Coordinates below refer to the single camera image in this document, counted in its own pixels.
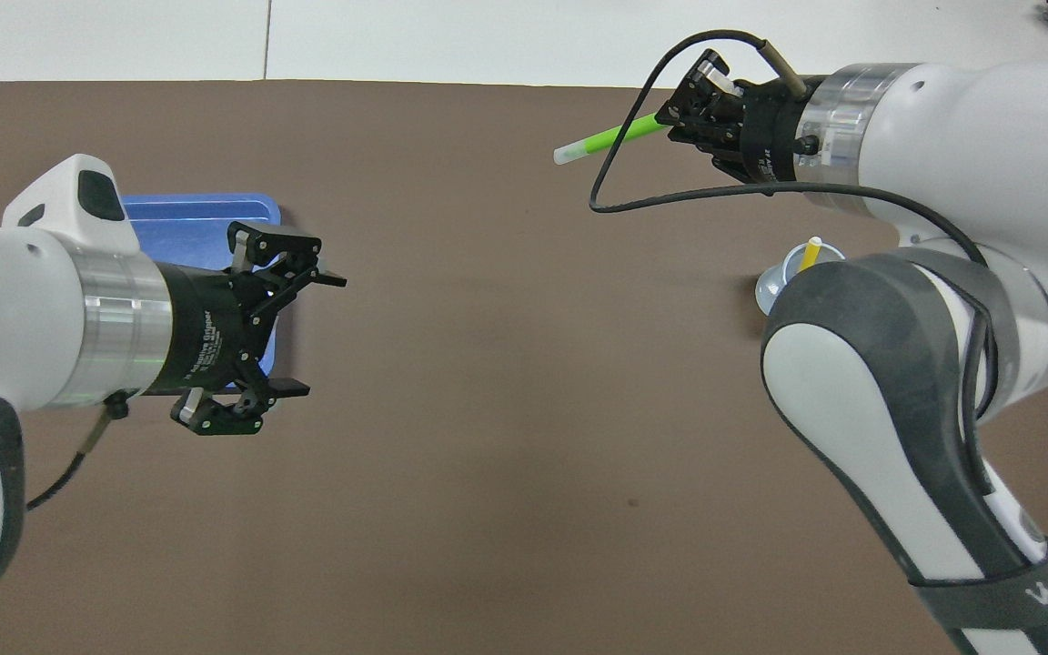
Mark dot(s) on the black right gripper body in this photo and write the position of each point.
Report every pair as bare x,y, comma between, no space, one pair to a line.
770,136

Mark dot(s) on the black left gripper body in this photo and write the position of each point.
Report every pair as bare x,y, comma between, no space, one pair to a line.
206,327

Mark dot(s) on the green pen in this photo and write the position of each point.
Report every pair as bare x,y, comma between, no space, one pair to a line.
606,139

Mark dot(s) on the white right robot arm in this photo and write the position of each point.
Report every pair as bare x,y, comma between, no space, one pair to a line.
942,364

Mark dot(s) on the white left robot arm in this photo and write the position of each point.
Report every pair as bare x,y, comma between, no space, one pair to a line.
5,309

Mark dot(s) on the blue plastic tray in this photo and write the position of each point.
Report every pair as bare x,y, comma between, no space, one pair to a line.
187,223

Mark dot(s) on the yellow pen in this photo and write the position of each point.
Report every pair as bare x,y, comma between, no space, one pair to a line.
811,255

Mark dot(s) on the translucent plastic cup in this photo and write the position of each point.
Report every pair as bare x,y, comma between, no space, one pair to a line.
774,287

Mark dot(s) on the brown table mat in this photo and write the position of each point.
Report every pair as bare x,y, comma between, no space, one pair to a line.
524,437

